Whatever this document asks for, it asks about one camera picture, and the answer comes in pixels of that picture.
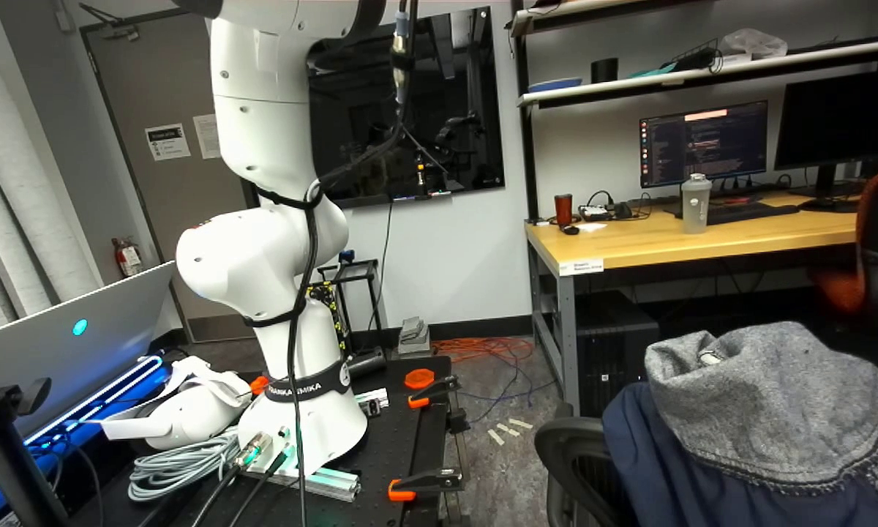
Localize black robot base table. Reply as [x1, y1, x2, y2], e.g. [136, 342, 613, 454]
[66, 350, 455, 527]

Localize small grey box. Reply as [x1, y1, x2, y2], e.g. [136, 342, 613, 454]
[394, 316, 436, 360]

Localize black metal stool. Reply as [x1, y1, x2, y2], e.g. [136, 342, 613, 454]
[319, 255, 388, 340]

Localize orange clamp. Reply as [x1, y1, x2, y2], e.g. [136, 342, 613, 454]
[382, 467, 468, 506]
[401, 363, 461, 413]

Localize black computer tower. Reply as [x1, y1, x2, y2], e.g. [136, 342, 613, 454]
[577, 290, 661, 419]

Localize blue item on shelf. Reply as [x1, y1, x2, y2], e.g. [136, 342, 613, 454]
[525, 73, 585, 97]

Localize green and white tool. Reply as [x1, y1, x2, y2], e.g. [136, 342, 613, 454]
[227, 429, 363, 506]

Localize clear shaker bottle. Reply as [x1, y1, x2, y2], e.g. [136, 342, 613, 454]
[679, 171, 713, 236]

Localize white paper notice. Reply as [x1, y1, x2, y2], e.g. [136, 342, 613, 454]
[190, 111, 221, 162]

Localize wooden top desk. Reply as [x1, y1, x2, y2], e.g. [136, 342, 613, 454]
[522, 195, 863, 419]

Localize desk monitor showing code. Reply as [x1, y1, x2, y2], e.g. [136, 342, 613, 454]
[634, 101, 771, 190]

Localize grey door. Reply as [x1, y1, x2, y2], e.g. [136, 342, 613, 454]
[79, 9, 258, 325]

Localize white door sign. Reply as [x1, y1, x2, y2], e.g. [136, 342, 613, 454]
[143, 121, 193, 164]

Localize black keyboard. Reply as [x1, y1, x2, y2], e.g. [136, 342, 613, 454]
[705, 196, 802, 227]

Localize clear plastic bag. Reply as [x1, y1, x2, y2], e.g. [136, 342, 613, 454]
[711, 26, 789, 70]

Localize silver laptop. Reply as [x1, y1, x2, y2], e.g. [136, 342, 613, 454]
[0, 259, 182, 436]

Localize dark desk monitor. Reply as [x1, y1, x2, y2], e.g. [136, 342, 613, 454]
[771, 48, 878, 215]

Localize white ribbed column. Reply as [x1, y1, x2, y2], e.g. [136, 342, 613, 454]
[0, 18, 104, 340]

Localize black tripod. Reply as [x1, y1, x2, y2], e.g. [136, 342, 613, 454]
[0, 350, 70, 527]

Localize orange floor cable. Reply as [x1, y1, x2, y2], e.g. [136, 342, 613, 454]
[436, 334, 539, 369]

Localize large wall mounted screen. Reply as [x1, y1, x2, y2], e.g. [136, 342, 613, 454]
[304, 6, 506, 211]

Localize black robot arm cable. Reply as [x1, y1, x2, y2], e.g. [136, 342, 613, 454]
[287, 0, 455, 527]

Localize charger with cables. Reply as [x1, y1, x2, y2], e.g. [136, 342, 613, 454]
[577, 189, 637, 227]

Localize coiled white cable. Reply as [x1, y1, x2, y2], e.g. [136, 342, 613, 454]
[126, 433, 243, 506]

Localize metal wall shelving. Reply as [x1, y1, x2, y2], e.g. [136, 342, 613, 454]
[509, 0, 878, 111]

